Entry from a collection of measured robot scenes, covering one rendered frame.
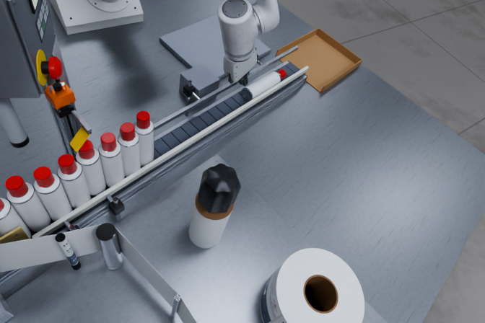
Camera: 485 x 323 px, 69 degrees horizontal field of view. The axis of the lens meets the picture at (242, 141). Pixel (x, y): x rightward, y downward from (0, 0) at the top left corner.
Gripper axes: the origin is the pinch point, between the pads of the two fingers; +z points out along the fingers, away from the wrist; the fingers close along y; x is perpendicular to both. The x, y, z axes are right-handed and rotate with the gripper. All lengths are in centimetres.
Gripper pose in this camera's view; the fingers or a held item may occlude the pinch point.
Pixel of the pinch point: (242, 78)
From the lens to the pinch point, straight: 113.9
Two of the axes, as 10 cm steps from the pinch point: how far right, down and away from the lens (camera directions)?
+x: 7.0, 6.5, -3.0
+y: -7.1, 6.7, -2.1
